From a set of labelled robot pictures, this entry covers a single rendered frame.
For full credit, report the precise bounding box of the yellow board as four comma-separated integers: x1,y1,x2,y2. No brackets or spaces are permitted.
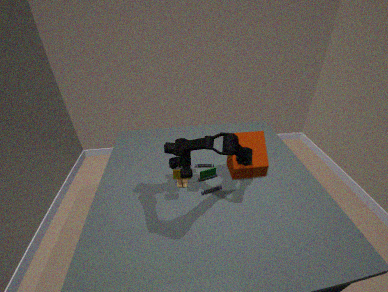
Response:
173,170,191,180

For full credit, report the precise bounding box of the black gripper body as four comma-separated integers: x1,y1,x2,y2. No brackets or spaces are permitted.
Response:
180,154,193,178

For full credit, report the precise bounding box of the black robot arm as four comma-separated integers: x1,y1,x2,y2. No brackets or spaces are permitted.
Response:
164,132,252,169

